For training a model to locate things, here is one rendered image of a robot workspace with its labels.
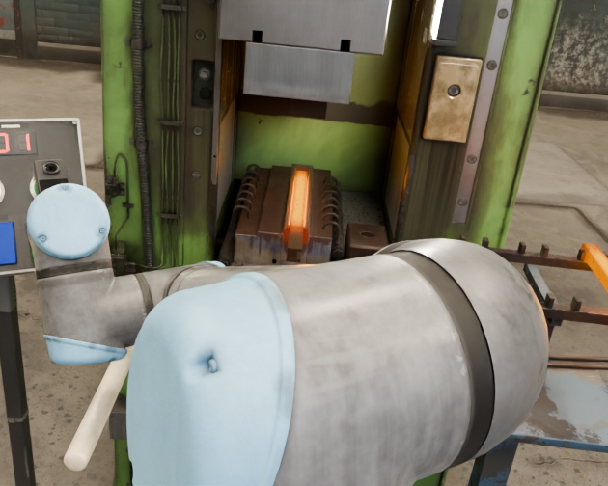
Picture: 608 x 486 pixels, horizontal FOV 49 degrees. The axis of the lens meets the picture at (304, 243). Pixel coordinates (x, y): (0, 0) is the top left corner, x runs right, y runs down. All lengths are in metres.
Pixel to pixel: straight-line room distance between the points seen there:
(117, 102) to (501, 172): 0.84
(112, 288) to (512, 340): 0.60
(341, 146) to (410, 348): 1.53
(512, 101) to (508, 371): 1.18
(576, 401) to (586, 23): 6.62
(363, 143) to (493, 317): 1.50
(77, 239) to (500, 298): 0.58
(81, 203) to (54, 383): 1.81
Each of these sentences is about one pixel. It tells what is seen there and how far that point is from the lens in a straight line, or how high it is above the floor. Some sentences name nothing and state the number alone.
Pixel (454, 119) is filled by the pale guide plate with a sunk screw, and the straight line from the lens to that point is 1.44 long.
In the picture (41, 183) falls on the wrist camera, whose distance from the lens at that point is 1.05.
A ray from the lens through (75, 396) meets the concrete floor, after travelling 2.53.
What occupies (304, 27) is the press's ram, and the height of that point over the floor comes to 1.40.
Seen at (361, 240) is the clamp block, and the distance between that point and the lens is 1.41.
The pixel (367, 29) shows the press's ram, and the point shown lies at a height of 1.41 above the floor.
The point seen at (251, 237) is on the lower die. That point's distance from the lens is 1.38.
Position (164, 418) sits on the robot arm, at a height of 1.38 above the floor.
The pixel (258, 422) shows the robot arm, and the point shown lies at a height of 1.40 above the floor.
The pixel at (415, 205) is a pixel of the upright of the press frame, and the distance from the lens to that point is 1.51.
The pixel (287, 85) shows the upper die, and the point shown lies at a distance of 1.28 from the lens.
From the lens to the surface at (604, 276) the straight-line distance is 1.37.
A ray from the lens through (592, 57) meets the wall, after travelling 7.96.
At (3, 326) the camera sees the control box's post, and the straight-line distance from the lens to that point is 1.52.
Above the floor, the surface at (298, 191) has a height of 1.01.
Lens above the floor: 1.57
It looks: 26 degrees down
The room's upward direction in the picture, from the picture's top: 6 degrees clockwise
